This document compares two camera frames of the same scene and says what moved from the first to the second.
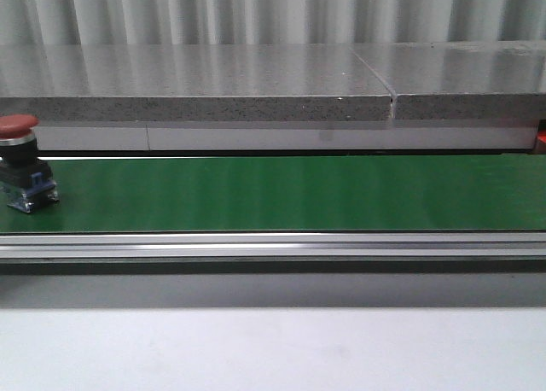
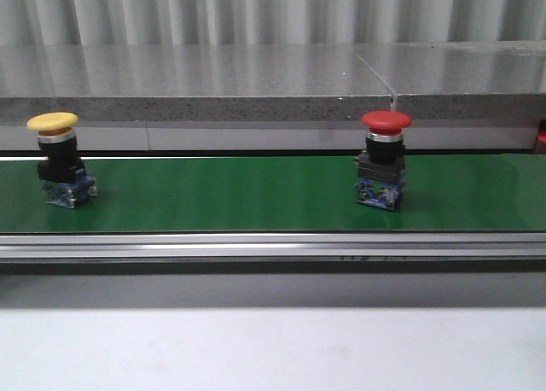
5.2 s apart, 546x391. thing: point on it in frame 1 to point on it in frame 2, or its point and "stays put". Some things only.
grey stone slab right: [471, 80] stays put
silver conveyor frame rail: [270, 248] stays put
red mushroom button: [25, 179] to [382, 167]
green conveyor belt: [289, 194] stays put
